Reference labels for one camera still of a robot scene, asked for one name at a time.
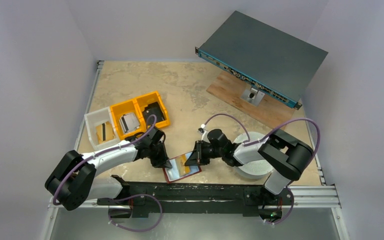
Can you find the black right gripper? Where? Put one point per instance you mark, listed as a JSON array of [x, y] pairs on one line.
[[199, 152]]

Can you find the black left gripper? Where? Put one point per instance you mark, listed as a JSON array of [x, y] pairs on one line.
[[162, 161]]

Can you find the red leather card holder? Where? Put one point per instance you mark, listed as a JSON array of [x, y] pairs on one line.
[[171, 174]]

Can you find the orange gold credit card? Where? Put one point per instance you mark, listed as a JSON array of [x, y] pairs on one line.
[[181, 167]]

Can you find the gold card with black stripe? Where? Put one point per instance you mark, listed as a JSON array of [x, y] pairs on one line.
[[104, 132]]

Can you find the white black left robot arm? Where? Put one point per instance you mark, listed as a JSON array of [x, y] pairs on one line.
[[73, 181]]

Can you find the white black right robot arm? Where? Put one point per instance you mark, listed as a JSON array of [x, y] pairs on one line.
[[288, 156]]

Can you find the black square part in bin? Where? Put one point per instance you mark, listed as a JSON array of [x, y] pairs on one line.
[[153, 109]]

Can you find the yellow double compartment bin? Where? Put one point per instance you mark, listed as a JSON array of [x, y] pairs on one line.
[[137, 105]]

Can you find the white filament spool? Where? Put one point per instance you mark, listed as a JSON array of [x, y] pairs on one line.
[[254, 170]]

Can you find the white plastic bin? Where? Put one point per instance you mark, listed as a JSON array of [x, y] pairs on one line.
[[94, 118]]

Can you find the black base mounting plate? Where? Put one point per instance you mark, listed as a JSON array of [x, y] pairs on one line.
[[143, 198]]

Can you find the wooden board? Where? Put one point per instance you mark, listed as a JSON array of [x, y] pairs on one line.
[[269, 112]]

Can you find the grey metal bracket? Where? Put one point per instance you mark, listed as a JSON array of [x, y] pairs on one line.
[[252, 96]]

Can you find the grey blue network switch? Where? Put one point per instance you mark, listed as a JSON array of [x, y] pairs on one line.
[[270, 60]]

